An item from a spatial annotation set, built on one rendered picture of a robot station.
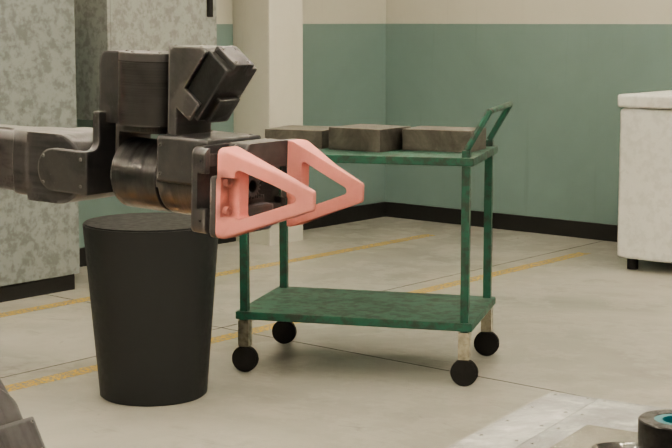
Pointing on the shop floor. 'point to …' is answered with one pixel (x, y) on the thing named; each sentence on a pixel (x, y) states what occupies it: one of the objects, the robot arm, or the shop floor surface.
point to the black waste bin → (150, 306)
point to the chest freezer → (645, 178)
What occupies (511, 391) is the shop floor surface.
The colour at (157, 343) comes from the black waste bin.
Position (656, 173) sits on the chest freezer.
